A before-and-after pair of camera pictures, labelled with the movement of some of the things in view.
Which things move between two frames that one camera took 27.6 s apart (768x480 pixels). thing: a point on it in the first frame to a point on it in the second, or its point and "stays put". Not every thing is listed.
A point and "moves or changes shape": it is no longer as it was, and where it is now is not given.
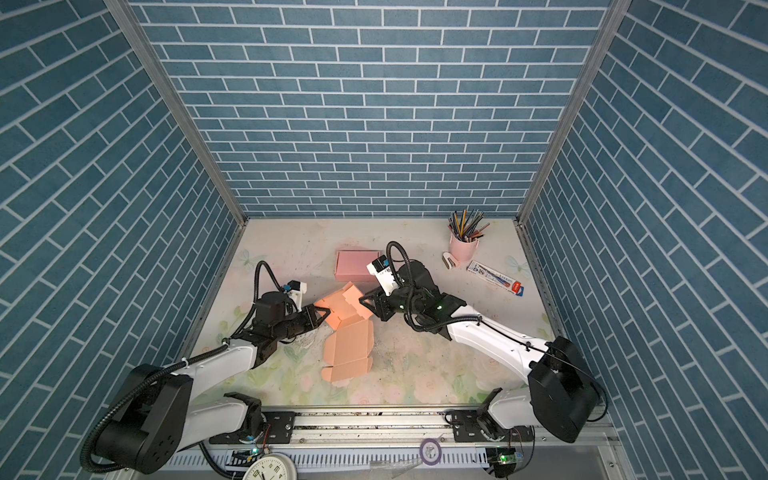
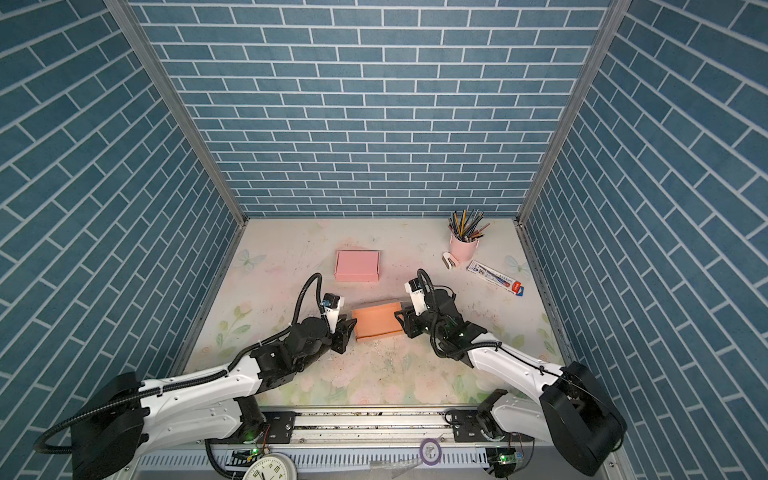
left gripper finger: (316, 315) to (342, 334)
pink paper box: (350, 266) stays put
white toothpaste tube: (495, 277) stays put
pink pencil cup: (460, 250) stays put
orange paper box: (348, 348) moves or changes shape
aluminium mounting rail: (376, 428) stays put
